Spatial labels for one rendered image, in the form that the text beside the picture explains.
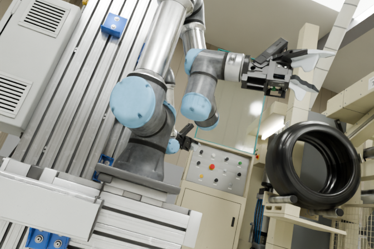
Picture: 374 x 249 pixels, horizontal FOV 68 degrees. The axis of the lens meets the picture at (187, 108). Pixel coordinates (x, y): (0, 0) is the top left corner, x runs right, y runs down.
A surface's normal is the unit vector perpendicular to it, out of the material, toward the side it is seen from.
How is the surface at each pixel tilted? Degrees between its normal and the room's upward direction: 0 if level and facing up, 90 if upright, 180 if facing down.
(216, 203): 90
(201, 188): 90
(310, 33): 90
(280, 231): 90
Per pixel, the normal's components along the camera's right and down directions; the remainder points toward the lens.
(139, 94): -0.23, -0.27
